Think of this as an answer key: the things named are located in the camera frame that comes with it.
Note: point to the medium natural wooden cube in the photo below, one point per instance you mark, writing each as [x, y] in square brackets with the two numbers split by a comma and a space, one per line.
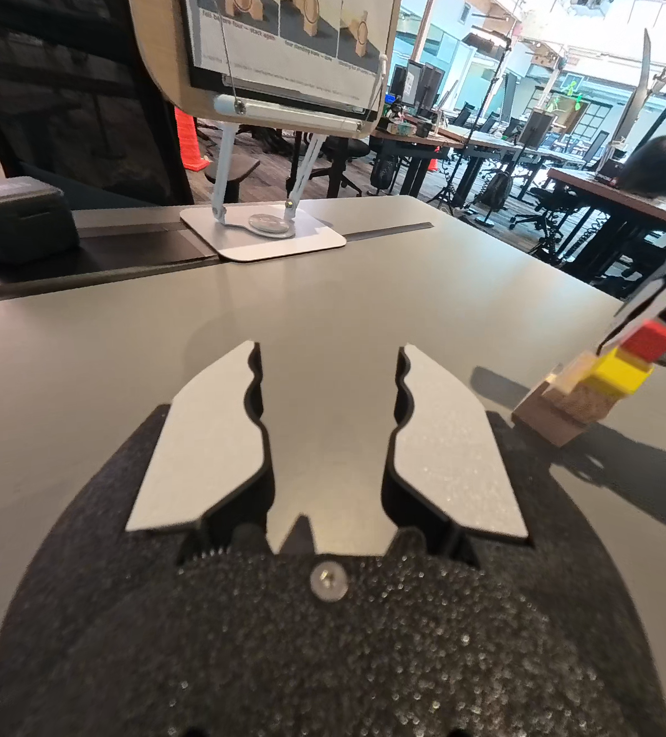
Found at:
[583, 403]

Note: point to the orange traffic cone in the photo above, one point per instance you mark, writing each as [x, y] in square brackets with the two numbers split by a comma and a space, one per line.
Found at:
[433, 165]
[189, 144]

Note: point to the yellow wooden cube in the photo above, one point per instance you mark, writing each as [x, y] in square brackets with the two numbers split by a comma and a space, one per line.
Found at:
[615, 374]

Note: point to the curved grey monitor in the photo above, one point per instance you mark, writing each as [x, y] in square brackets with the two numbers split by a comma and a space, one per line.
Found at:
[641, 98]

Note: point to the printed instruction sheet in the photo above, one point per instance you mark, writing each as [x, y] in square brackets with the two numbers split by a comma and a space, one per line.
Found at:
[287, 57]

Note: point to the dark grey charger box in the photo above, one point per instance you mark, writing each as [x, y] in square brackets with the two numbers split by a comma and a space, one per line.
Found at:
[22, 219]

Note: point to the black backpack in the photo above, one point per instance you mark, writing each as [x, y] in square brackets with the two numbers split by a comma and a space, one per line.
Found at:
[495, 190]

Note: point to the wooden book stand white base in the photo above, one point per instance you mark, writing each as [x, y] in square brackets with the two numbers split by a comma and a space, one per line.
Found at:
[310, 236]

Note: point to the wooden desk with black legs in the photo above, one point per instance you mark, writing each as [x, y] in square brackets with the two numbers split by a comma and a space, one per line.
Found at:
[416, 173]
[626, 198]

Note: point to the small red wooden cube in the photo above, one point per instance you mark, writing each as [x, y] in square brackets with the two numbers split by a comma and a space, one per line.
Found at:
[649, 341]

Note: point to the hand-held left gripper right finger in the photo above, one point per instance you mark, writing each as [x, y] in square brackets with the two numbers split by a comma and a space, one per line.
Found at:
[453, 460]

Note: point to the black mesh office chair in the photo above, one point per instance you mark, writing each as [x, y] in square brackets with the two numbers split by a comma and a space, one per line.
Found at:
[68, 115]

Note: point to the black computer monitor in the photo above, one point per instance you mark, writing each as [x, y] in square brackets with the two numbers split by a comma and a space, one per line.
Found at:
[537, 128]

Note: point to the black computer monitors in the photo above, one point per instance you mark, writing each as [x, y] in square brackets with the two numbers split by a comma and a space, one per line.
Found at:
[425, 86]

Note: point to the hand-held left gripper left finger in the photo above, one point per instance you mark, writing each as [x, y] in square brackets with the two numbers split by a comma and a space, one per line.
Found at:
[206, 455]

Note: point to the large natural wooden cube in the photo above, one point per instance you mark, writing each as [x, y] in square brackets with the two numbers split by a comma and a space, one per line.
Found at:
[546, 420]

